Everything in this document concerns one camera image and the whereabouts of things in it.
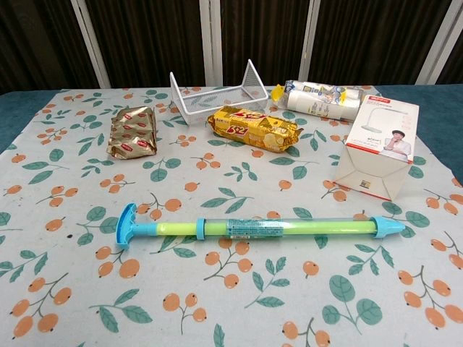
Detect blue green water squirter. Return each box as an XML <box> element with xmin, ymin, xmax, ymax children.
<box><xmin>115</xmin><ymin>202</ymin><xmax>406</xmax><ymax>247</ymax></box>

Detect yellow biscuit pack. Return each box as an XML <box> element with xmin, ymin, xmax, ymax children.
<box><xmin>205</xmin><ymin>105</ymin><xmax>303</xmax><ymax>153</ymax></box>

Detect gold foil snack pack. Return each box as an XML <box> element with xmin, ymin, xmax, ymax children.
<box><xmin>105</xmin><ymin>105</ymin><xmax>158</xmax><ymax>160</ymax></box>

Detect floral fruit print tablecloth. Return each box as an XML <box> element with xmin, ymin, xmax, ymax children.
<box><xmin>0</xmin><ymin>85</ymin><xmax>463</xmax><ymax>347</ymax></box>

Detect white desk lamp box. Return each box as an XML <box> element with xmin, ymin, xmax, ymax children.
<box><xmin>332</xmin><ymin>94</ymin><xmax>420</xmax><ymax>202</ymax></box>

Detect white wire mesh basket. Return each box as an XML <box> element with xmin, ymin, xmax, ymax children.
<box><xmin>169</xmin><ymin>59</ymin><xmax>271</xmax><ymax>127</ymax></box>

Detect white partition frame post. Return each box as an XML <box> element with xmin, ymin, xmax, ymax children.
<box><xmin>302</xmin><ymin>0</ymin><xmax>321</xmax><ymax>87</ymax></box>
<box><xmin>70</xmin><ymin>0</ymin><xmax>111</xmax><ymax>89</ymax></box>
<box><xmin>198</xmin><ymin>0</ymin><xmax>224</xmax><ymax>87</ymax></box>
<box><xmin>415</xmin><ymin>0</ymin><xmax>463</xmax><ymax>86</ymax></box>

